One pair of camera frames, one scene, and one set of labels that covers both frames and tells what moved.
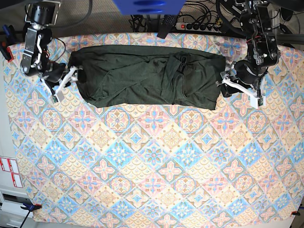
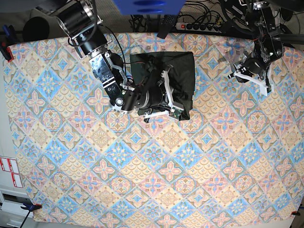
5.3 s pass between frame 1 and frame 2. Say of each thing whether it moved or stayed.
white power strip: stayed
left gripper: moved
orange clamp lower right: stayed
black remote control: stayed
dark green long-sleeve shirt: moved
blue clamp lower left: stayed
